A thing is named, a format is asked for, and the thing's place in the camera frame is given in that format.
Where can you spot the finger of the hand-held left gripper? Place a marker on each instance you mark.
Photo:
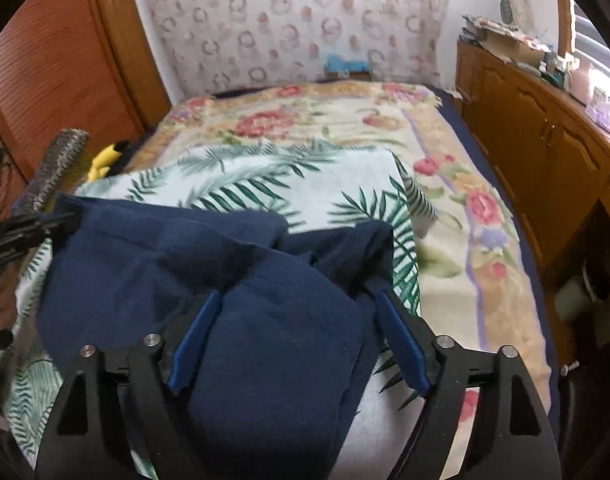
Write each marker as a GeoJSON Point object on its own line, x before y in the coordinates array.
{"type": "Point", "coordinates": [15, 257]}
{"type": "Point", "coordinates": [40, 225]}

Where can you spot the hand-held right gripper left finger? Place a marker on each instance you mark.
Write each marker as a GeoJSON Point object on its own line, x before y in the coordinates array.
{"type": "Point", "coordinates": [195, 345]}

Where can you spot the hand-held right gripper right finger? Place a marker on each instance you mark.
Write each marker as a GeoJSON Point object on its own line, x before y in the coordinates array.
{"type": "Point", "coordinates": [402, 345]}

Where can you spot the navy blue printed t-shirt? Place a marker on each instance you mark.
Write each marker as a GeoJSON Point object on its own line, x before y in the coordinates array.
{"type": "Point", "coordinates": [160, 260]}

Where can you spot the person's left hand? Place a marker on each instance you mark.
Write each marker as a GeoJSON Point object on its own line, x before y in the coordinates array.
{"type": "Point", "coordinates": [0, 305]}

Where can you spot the dark circle-patterned pillow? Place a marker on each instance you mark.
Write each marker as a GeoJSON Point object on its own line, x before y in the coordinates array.
{"type": "Point", "coordinates": [60, 160]}

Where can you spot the yellow plush toy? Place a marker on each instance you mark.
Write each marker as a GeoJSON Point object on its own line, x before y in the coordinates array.
{"type": "Point", "coordinates": [102, 160]}

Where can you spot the wooden louvered wardrobe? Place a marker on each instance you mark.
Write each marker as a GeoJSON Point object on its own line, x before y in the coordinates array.
{"type": "Point", "coordinates": [50, 60]}

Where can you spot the palm-leaf printed sheet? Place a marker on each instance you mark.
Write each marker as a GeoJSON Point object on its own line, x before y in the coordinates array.
{"type": "Point", "coordinates": [265, 180]}

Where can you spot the dark blue mattress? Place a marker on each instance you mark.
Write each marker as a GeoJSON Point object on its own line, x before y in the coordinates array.
{"type": "Point", "coordinates": [515, 200]}

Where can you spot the grey waste bin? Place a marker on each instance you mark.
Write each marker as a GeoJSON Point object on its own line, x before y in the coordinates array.
{"type": "Point", "coordinates": [580, 295]}

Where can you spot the dark chair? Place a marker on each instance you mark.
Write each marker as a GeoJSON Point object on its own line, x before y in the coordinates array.
{"type": "Point", "coordinates": [592, 420]}

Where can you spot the floral blanket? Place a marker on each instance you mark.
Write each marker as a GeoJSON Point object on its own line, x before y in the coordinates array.
{"type": "Point", "coordinates": [335, 115]}

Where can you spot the wooden cabinet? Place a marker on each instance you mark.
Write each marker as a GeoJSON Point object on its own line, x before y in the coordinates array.
{"type": "Point", "coordinates": [530, 120]}

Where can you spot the blue cloth bundle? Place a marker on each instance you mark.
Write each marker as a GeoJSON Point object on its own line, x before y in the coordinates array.
{"type": "Point", "coordinates": [346, 64]}

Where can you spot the light purple bag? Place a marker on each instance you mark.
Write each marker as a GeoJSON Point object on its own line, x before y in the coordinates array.
{"type": "Point", "coordinates": [601, 116]}

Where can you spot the cardboard box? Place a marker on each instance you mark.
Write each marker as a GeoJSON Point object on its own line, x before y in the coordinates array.
{"type": "Point", "coordinates": [510, 45]}

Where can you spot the circle-patterned sheer curtain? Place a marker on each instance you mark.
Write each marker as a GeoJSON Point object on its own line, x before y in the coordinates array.
{"type": "Point", "coordinates": [285, 20]}

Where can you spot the folded patterned cloth stack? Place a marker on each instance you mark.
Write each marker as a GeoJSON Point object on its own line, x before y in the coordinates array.
{"type": "Point", "coordinates": [474, 30]}

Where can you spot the small desk fan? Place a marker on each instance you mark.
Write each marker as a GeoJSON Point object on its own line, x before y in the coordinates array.
{"type": "Point", "coordinates": [507, 11]}

